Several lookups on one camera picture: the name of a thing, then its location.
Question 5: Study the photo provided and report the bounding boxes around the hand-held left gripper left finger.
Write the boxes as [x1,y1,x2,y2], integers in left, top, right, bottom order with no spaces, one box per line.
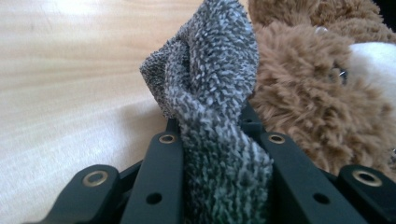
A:
[120,118,185,224]

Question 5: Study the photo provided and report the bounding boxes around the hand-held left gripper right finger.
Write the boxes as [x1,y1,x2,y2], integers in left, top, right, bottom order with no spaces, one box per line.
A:
[239,102,368,224]

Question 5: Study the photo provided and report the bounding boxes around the brown teddy bear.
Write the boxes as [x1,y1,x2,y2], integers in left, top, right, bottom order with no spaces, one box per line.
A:
[247,0,396,185]

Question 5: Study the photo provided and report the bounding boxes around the grey terry cloth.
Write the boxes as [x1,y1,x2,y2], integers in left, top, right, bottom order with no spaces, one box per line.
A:
[139,0,275,224]

